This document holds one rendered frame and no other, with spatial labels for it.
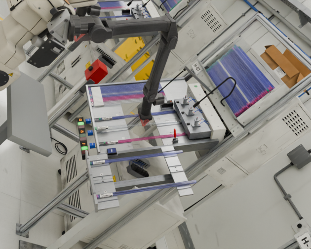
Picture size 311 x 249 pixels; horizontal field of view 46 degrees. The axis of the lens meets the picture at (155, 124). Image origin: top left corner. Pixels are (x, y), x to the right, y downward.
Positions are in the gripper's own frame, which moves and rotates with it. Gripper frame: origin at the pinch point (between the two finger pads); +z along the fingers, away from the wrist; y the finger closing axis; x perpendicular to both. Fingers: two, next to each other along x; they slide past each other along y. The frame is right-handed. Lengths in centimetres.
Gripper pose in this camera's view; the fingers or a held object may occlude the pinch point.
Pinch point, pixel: (143, 124)
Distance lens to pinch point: 221.8
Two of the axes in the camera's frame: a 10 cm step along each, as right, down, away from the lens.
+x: -9.6, 0.5, -2.9
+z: -1.6, 7.5, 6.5
